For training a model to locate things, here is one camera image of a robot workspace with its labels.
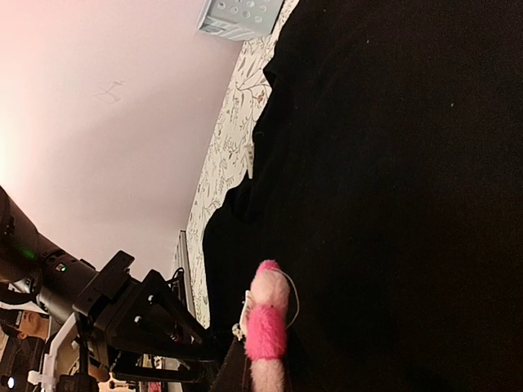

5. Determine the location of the black t-shirt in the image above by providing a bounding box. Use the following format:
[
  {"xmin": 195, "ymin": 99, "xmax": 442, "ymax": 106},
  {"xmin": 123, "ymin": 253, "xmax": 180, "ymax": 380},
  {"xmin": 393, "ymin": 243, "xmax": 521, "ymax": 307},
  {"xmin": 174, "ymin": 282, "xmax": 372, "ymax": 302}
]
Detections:
[{"xmin": 203, "ymin": 1, "xmax": 522, "ymax": 391}]

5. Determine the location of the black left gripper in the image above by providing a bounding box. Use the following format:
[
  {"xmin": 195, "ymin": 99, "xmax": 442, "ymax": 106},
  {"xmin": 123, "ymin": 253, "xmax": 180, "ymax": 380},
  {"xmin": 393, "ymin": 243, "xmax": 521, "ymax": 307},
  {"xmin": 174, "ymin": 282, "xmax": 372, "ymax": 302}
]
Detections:
[{"xmin": 74, "ymin": 251, "xmax": 221, "ymax": 384}]

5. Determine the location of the light blue plastic basket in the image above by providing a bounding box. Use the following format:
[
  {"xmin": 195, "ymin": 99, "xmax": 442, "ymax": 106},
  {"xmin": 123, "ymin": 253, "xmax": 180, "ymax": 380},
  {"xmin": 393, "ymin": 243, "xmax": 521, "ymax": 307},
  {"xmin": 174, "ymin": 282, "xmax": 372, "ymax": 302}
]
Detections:
[{"xmin": 197, "ymin": 0, "xmax": 284, "ymax": 42}]

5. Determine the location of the pink flower plush brooch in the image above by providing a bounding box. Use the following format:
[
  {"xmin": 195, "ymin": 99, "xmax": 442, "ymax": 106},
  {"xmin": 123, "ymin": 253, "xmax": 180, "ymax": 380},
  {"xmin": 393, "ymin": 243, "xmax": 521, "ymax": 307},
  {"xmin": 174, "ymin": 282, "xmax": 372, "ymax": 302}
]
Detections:
[{"xmin": 232, "ymin": 260, "xmax": 300, "ymax": 391}]

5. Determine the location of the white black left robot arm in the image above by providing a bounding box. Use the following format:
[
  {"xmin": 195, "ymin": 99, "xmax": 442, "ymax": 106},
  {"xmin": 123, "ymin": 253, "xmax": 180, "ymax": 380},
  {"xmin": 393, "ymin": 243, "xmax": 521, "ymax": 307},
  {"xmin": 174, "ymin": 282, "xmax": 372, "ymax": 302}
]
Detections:
[{"xmin": 1, "ymin": 194, "xmax": 223, "ymax": 391}]

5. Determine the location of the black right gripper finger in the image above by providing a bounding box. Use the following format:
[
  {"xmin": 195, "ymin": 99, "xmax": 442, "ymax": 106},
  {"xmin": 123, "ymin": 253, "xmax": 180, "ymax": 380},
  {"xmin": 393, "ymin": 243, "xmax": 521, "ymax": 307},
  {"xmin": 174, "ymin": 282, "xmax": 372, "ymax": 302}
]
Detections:
[{"xmin": 212, "ymin": 339, "xmax": 252, "ymax": 392}]

